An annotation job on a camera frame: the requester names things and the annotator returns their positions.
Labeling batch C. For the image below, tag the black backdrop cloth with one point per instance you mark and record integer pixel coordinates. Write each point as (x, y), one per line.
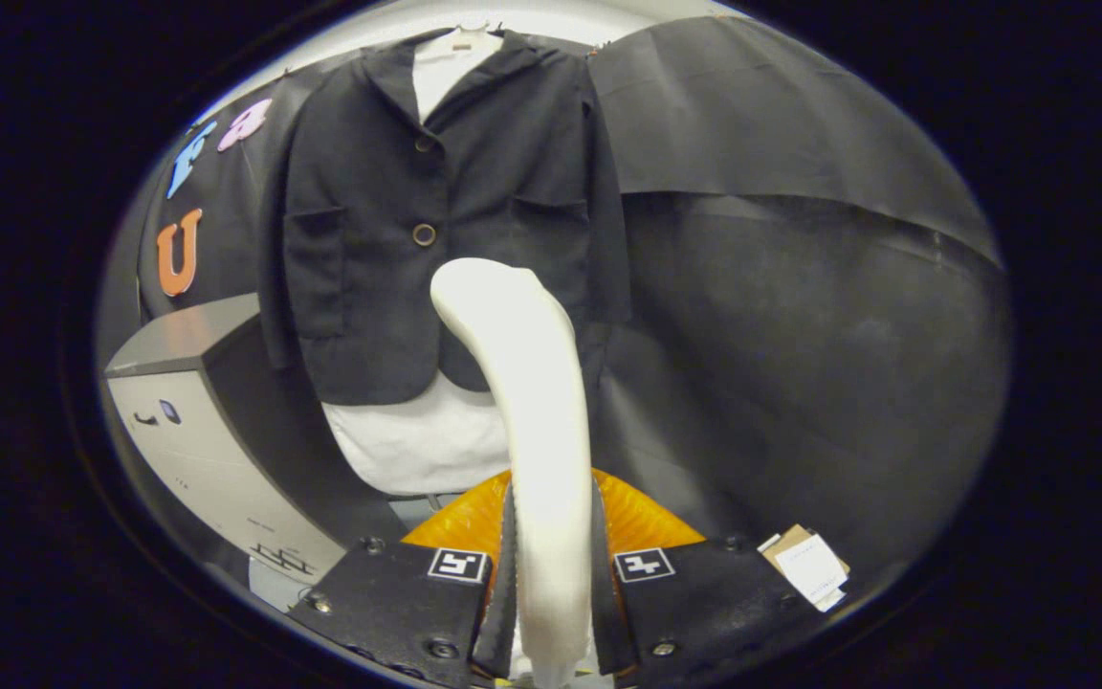
(800, 335)

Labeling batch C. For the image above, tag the brown cardboard piece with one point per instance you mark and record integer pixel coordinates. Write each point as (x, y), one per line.
(785, 541)

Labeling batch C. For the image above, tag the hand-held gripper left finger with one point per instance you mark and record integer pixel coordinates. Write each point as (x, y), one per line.
(503, 593)

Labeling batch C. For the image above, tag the grey cabinet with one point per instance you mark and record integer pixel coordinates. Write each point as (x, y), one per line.
(178, 450)

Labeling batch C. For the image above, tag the white garment steamer head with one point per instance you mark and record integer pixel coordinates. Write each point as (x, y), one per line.
(541, 431)

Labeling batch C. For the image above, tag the black jacket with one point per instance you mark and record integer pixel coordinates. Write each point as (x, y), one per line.
(360, 268)

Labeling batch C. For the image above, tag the white paper tag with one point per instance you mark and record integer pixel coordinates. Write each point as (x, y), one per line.
(811, 569)

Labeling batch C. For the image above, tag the white fabric ironing panel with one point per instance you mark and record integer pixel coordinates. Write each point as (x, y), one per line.
(417, 440)

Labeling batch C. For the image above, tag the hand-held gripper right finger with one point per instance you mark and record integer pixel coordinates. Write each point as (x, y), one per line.
(604, 603)

